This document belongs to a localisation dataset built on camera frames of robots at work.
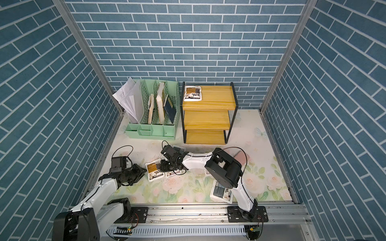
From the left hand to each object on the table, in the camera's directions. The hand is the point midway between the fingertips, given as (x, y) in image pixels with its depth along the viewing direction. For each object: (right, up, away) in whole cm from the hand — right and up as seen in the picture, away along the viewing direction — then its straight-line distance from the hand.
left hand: (148, 170), depth 87 cm
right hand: (+7, +1, +1) cm, 7 cm away
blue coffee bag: (+16, +12, +9) cm, 22 cm away
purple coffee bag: (+17, +1, -8) cm, 18 cm away
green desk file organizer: (+1, +22, +16) cm, 27 cm away
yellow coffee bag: (+3, 0, 0) cm, 3 cm away
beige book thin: (-1, +37, +7) cm, 37 cm away
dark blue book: (+8, +38, +21) cm, 44 cm away
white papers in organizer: (-12, +45, +2) cm, 46 cm away
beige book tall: (+5, +42, +5) cm, 42 cm away
